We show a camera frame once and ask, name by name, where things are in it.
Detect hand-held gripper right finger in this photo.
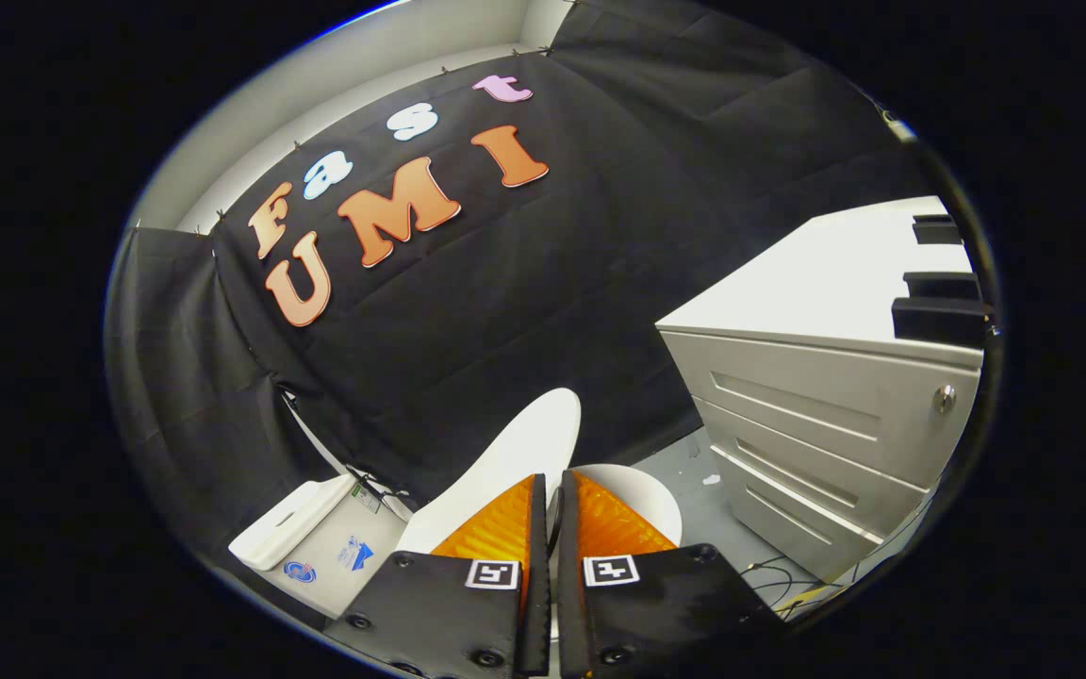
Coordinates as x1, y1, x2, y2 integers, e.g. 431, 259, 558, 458
556, 470, 787, 679

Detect white toilet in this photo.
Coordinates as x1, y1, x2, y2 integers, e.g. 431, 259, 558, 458
228, 463, 684, 623

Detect black block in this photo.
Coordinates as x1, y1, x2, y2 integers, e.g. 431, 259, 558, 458
913, 214, 964, 247
902, 272, 983, 303
891, 296, 994, 349

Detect black backdrop cloth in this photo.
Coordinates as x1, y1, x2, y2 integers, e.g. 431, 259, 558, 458
105, 0, 940, 567

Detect white strap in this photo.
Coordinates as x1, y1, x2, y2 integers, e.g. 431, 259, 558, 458
280, 390, 414, 503

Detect white drawer cabinet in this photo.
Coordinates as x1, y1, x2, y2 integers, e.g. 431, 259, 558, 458
655, 195, 988, 588

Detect white toilet lid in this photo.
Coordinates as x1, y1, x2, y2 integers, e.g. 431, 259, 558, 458
395, 388, 583, 557

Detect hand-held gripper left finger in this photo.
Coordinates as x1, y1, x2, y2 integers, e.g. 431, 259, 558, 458
324, 473, 552, 679

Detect black floor cables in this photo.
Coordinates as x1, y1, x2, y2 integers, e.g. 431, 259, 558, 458
739, 555, 888, 619

